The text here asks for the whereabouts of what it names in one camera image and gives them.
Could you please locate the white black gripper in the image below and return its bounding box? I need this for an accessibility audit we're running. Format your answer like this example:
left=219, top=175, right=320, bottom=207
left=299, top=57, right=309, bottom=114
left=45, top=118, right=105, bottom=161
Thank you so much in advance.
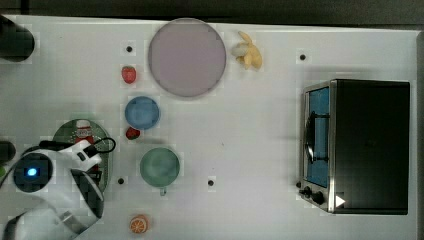
left=60, top=140, right=102, bottom=171

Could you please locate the silver toaster oven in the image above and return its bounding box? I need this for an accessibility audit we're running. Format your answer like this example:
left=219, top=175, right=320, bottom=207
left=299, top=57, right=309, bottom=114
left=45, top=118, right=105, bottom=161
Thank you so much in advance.
left=296, top=79, right=410, bottom=215

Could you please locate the peeled toy banana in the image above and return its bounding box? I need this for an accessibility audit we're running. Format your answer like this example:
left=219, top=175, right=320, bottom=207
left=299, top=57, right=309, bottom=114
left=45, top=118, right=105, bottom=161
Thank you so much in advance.
left=231, top=31, right=263, bottom=70

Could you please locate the green cup with handle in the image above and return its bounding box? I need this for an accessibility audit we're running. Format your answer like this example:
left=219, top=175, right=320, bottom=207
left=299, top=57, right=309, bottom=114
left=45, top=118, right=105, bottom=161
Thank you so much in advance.
left=140, top=147, right=180, bottom=196

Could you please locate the black cylinder at corner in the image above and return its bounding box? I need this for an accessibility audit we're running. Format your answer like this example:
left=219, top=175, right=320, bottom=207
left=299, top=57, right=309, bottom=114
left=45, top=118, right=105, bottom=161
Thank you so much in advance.
left=0, top=15, right=35, bottom=62

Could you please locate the large lilac round plate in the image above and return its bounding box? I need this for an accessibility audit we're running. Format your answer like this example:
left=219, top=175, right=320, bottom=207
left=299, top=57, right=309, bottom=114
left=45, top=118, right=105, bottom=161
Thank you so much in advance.
left=148, top=18, right=227, bottom=98

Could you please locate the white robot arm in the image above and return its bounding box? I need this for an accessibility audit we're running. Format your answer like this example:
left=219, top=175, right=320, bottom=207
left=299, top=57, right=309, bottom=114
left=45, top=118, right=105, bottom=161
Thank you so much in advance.
left=1, top=140, right=104, bottom=240

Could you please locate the toy orange half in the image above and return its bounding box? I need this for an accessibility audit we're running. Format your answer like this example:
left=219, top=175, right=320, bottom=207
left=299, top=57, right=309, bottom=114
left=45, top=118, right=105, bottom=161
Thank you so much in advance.
left=129, top=215, right=149, bottom=234

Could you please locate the toy strawberry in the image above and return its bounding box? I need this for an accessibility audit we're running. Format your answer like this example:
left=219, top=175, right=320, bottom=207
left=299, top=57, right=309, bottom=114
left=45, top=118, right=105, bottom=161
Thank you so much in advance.
left=121, top=66, right=137, bottom=84

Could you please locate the green round object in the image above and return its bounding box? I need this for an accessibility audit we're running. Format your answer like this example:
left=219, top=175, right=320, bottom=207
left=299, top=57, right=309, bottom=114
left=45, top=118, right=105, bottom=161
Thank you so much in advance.
left=0, top=166, right=6, bottom=178

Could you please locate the blue bowl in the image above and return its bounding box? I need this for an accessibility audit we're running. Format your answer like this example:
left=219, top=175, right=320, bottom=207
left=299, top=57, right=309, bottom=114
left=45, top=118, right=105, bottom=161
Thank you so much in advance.
left=124, top=96, right=161, bottom=130

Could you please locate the red plush ketchup bottle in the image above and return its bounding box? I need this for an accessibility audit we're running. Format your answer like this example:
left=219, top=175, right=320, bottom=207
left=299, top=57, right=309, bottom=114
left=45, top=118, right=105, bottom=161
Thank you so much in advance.
left=73, top=119, right=101, bottom=174

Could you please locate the small red toy fruit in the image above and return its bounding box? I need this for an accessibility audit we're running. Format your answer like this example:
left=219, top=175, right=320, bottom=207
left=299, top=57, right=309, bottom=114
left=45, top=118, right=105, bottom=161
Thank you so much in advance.
left=125, top=127, right=141, bottom=140

